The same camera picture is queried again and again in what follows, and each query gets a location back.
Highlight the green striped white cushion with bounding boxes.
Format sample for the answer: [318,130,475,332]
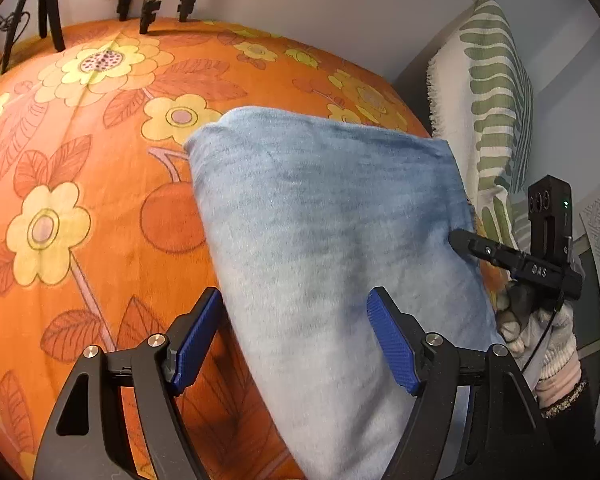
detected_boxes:
[426,0,535,256]

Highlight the light blue denim pants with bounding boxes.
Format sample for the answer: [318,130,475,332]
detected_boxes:
[184,106,508,480]

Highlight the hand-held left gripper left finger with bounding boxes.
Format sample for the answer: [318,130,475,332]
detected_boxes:
[32,287,224,480]

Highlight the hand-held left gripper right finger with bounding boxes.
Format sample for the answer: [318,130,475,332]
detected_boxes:
[367,287,556,480]

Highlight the person's right forearm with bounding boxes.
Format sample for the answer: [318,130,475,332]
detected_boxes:
[535,360,598,456]

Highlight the orange floral tablecloth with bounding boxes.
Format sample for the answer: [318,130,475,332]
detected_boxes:
[0,20,511,480]

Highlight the small black tripod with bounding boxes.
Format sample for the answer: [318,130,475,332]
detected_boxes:
[17,0,66,52]

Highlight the person's right hand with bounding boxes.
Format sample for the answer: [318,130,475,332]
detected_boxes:
[495,282,578,394]

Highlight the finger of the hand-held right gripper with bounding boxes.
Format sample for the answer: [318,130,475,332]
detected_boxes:
[449,229,526,276]

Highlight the black cables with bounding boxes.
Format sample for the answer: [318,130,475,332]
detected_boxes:
[0,10,31,86]

